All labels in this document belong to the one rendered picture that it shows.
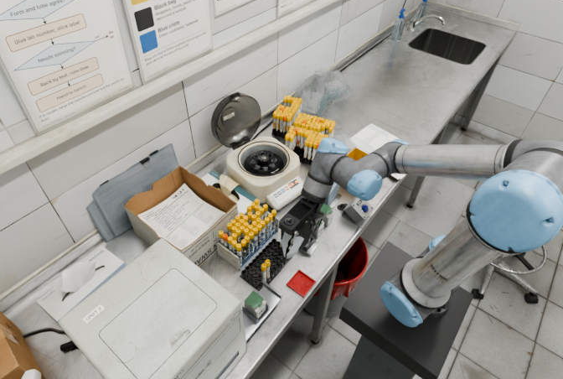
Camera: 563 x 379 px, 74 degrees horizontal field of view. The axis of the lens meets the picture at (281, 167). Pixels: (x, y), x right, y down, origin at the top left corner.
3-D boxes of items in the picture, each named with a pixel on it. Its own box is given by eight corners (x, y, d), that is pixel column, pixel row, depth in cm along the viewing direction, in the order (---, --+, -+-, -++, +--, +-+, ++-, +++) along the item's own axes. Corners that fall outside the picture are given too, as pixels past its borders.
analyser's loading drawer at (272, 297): (235, 357, 100) (233, 350, 97) (217, 341, 103) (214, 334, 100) (281, 300, 112) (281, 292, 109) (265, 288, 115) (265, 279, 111)
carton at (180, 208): (188, 279, 118) (180, 252, 108) (132, 232, 131) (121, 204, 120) (241, 230, 133) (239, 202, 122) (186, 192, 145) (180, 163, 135)
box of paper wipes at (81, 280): (68, 334, 105) (51, 314, 97) (44, 311, 110) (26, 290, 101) (132, 275, 119) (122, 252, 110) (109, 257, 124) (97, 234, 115)
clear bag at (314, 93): (317, 127, 177) (322, 94, 164) (283, 118, 181) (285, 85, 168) (333, 100, 194) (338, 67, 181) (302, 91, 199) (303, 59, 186)
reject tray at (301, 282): (303, 298, 115) (303, 297, 115) (286, 285, 118) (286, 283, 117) (316, 282, 119) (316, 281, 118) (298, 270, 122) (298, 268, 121)
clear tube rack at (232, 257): (240, 271, 121) (238, 259, 116) (218, 254, 125) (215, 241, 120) (279, 231, 133) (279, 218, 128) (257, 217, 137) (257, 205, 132)
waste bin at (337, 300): (329, 344, 190) (342, 303, 160) (273, 301, 206) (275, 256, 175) (365, 290, 212) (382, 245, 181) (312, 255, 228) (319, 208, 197)
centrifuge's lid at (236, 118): (212, 106, 130) (199, 99, 135) (224, 163, 146) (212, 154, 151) (259, 85, 141) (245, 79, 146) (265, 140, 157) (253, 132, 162)
